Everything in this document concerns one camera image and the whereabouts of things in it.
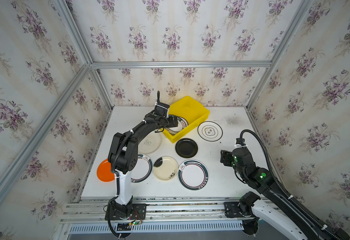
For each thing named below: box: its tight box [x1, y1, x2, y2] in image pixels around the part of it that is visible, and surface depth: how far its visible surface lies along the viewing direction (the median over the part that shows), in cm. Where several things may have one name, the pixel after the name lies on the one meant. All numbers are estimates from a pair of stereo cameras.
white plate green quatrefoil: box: [197, 121, 223, 142], surface depth 107 cm
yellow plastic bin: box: [162, 96, 210, 144], surface depth 114 cm
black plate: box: [175, 138, 198, 159], surface depth 98 cm
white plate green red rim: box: [177, 159, 209, 191], surface depth 86 cm
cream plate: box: [153, 156, 179, 181], surface depth 88 cm
